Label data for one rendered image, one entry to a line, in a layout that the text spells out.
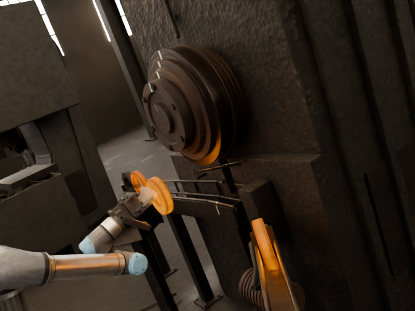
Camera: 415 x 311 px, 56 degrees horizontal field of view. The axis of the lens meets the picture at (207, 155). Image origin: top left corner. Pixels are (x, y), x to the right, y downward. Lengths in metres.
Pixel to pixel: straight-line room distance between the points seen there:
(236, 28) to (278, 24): 0.19
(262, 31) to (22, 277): 1.00
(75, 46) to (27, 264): 10.89
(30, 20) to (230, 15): 3.00
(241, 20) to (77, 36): 10.84
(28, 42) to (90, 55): 7.99
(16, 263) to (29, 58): 2.99
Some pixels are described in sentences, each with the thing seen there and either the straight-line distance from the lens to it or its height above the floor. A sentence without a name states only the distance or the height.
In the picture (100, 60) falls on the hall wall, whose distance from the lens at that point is 12.08.
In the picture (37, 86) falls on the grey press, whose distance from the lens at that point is 4.01.
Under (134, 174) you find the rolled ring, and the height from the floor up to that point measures 0.77.
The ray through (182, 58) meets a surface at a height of 1.29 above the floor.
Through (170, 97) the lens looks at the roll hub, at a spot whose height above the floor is 1.18.
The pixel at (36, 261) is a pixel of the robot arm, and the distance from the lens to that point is 1.26.
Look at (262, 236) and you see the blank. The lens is 1.12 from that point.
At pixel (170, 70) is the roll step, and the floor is 1.27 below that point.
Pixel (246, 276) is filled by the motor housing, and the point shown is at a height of 0.53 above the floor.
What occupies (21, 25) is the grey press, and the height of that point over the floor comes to 2.09.
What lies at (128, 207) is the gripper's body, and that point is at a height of 0.86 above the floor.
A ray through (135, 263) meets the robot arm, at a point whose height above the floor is 0.71.
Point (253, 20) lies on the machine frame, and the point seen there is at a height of 1.32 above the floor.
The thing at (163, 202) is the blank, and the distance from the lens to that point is 1.52.
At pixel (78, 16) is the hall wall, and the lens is 12.20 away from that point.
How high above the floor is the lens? 1.28
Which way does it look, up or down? 14 degrees down
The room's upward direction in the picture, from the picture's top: 20 degrees counter-clockwise
